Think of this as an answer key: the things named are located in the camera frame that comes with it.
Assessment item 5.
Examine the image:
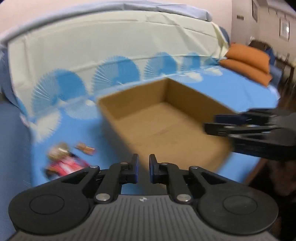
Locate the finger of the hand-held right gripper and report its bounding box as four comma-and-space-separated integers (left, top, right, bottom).
214, 108, 281, 127
203, 122, 285, 145

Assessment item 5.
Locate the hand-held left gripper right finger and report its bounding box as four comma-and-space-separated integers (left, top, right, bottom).
149, 154, 228, 204

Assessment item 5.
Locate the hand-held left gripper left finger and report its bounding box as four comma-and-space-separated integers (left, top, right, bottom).
61, 153, 139, 204

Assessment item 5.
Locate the brown cardboard box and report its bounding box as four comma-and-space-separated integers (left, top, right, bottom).
97, 77, 236, 173

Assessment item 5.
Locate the small orange snack packet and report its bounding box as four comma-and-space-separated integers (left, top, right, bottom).
75, 142, 96, 155

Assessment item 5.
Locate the red snack packet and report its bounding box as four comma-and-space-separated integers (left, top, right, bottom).
45, 155, 91, 181

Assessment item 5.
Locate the clear bag of mixed nuts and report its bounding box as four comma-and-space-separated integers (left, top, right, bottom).
47, 143, 75, 161

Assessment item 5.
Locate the orange pillow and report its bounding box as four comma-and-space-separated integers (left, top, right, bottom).
225, 43, 271, 75
218, 59, 273, 87

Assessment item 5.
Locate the dark wooden chair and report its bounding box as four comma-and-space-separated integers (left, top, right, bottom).
248, 39, 296, 92

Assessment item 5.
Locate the blue fan-print sheet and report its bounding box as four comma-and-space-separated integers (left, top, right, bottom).
7, 10, 281, 195

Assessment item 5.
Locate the blue fabric sofa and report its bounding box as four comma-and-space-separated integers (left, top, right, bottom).
0, 90, 35, 233

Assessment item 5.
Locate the light blue cloth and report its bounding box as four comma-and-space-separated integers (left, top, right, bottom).
0, 0, 213, 47

